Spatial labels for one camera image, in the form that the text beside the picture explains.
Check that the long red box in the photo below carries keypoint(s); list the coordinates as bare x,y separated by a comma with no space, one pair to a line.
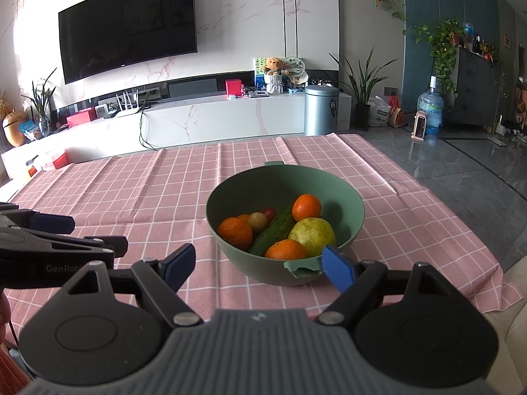
81,118

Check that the wall socket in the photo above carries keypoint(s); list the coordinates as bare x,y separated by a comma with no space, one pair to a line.
391,91

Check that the blue packet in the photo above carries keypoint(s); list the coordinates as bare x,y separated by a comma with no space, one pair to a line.
29,128

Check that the flat grey device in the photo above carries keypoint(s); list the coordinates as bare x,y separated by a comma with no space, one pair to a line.
259,94

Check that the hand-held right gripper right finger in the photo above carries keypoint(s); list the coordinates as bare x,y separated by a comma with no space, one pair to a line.
337,271

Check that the small red box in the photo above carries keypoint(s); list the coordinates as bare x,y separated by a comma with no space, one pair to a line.
234,88

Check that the bushy ivy plant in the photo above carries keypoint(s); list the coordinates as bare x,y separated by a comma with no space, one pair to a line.
446,45

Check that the green blue picture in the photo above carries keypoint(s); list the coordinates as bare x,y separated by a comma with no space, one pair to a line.
260,72

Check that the green plastic bowl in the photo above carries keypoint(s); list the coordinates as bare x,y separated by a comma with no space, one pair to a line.
247,263

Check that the round wooden ornament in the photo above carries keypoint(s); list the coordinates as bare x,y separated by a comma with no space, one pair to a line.
15,127

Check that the orange bag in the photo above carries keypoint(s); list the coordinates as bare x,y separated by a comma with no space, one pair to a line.
396,115

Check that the white vase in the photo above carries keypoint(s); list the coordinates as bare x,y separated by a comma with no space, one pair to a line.
274,84

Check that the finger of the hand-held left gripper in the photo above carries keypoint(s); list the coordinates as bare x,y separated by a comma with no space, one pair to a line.
109,246
55,224

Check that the orange tangerine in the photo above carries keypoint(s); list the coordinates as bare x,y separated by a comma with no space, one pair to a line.
306,207
243,217
286,251
234,232

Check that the brown teddy bear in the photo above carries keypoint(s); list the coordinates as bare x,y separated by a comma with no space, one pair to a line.
274,66

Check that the silver pedal trash can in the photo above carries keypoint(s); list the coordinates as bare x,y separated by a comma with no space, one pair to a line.
321,111

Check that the cream sofa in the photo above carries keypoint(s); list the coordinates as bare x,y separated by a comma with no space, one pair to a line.
514,329

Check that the tall-leaf potted plant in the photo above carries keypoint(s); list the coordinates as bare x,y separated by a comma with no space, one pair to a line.
362,86

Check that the white plastic bag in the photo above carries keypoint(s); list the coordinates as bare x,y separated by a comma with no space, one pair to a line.
378,113

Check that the pink checked tablecloth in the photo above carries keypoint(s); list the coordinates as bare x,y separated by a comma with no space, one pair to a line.
123,189

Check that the blue water bottle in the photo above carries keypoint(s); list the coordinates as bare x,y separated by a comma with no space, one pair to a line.
431,111

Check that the small white device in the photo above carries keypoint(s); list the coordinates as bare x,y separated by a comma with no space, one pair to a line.
101,111

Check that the thin-leaf potted plant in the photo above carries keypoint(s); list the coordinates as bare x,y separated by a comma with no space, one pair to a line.
41,98

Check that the small brown longan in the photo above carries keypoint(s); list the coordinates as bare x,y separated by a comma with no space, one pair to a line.
257,221

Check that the red container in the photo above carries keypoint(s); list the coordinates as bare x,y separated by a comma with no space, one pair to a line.
53,160

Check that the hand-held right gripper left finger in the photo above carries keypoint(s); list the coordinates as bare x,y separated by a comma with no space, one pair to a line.
181,264

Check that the white router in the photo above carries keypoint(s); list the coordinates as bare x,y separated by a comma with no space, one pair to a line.
127,110

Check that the dark grey cabinet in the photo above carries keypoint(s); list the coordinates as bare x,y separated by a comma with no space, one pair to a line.
473,90

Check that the green cucumber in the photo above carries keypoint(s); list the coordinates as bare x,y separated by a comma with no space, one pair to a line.
271,230

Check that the black curved television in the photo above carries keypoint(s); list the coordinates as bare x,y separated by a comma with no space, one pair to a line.
127,24

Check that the red cherry tomato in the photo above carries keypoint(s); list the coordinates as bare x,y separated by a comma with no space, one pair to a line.
270,213

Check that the pink white heater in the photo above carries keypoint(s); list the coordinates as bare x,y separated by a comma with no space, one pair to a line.
420,125

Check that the white marble media cabinet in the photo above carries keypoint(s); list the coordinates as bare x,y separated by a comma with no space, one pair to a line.
206,119

